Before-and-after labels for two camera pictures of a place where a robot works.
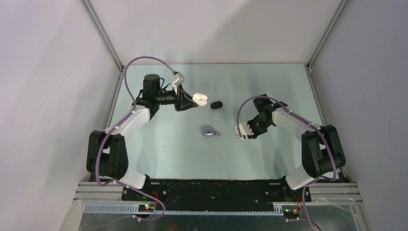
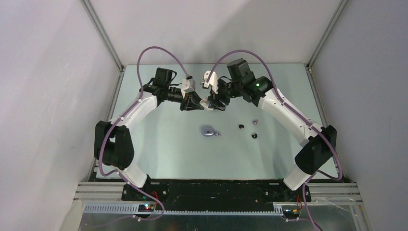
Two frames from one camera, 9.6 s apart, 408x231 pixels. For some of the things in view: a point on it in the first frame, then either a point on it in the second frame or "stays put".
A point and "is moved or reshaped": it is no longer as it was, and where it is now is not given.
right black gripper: x=256 y=133 -> x=214 y=99
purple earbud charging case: x=208 y=131 stays put
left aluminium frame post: x=95 y=19 stays put
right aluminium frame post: x=340 y=7 stays put
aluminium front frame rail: x=319 y=192 stays put
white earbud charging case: x=200 y=99 is moved or reshaped
